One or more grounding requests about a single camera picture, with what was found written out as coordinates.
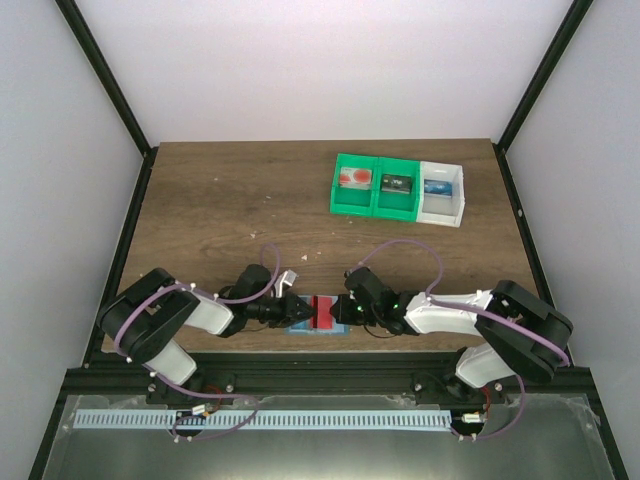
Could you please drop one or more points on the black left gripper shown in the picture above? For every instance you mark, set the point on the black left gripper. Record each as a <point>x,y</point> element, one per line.
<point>290,311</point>

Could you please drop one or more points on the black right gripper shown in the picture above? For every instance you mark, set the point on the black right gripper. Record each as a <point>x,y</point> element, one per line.
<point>340,310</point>

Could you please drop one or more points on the blue card holder wallet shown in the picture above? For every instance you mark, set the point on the blue card holder wallet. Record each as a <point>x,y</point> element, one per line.
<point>305,327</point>

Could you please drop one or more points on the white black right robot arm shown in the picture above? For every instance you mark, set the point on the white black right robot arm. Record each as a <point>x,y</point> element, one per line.
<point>523,336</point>

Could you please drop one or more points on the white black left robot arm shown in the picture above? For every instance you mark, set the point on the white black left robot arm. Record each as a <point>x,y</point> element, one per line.
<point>144,319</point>

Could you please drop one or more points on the black VIP card stack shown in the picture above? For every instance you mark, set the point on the black VIP card stack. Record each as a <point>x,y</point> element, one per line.
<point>396,184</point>

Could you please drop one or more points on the red circles card stack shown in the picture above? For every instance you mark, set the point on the red circles card stack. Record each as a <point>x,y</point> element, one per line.
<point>355,178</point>

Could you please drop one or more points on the blue card stack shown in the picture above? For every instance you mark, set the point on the blue card stack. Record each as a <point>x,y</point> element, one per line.
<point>438,187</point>

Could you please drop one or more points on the right green plastic bin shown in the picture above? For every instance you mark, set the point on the right green plastic bin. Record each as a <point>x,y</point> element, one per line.
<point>396,194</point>

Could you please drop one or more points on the green plastic bin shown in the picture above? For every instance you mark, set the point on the green plastic bin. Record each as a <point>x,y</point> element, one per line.
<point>350,201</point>
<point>396,194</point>

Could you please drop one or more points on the left green plastic bin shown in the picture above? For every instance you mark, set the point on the left green plastic bin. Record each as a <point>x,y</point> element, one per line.
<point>350,201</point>

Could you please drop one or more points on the white plastic bin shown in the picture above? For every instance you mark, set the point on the white plastic bin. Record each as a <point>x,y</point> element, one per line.
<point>442,196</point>

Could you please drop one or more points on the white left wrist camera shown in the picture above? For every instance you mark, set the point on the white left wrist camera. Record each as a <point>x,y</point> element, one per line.
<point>283,282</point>

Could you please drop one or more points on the light blue slotted cable duct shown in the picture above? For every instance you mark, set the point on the light blue slotted cable duct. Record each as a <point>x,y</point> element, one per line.
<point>395,420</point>

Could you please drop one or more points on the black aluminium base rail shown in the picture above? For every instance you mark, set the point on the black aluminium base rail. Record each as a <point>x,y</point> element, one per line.
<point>423,376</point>

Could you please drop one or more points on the grey metal base plate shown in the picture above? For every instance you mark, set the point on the grey metal base plate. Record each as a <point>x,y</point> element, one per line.
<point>538,437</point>

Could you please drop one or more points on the black frame post right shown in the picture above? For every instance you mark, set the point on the black frame post right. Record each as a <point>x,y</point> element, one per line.
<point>561,40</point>

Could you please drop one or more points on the black frame post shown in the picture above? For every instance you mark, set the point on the black frame post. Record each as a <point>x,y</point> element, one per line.
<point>561,40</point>
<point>93,53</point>

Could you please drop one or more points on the black frame post left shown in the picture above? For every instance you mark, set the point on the black frame post left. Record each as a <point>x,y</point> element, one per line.
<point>93,53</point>

